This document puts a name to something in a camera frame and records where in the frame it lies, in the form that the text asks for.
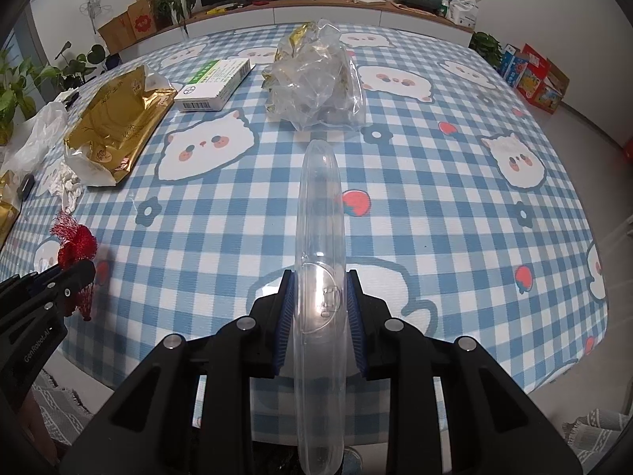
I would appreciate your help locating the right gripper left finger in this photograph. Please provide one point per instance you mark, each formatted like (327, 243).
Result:
(186, 408)

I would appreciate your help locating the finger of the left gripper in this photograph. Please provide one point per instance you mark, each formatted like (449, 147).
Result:
(68, 289)

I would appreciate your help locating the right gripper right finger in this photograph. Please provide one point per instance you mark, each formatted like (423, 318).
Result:
(452, 407)

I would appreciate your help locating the red mesh net bag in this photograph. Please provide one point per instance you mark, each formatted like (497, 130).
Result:
(76, 243)

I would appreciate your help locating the clear plastic tube case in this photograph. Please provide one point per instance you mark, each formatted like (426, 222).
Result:
(320, 313)

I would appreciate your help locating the green white medicine box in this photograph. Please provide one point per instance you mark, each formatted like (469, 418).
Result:
(211, 87)

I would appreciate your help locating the white tissue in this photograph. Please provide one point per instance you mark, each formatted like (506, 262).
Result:
(67, 186)

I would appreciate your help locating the gold foil bag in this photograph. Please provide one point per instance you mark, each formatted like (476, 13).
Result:
(10, 204)

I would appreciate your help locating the grey patterned rug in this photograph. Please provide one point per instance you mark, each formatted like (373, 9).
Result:
(592, 435)

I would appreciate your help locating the black oval remote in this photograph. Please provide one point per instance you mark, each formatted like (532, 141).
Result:
(26, 187)

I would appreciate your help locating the white plastic bag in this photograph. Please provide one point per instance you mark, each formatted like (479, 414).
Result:
(33, 138)

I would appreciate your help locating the brown gold paper bag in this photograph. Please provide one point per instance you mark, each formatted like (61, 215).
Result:
(102, 148)

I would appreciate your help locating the blue checkered tablecloth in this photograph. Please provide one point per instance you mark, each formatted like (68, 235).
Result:
(450, 204)

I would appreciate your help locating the green potted plant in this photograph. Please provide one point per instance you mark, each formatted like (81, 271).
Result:
(19, 80)

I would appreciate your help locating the cardboard box red logo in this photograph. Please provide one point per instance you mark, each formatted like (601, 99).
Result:
(126, 29)

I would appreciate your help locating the small plant by television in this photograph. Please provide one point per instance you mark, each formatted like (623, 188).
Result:
(172, 13)

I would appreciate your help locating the clear crumpled plastic bag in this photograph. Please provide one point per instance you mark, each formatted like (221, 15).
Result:
(313, 81)

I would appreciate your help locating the colourful boxes on floor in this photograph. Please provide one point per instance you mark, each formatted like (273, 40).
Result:
(535, 77)

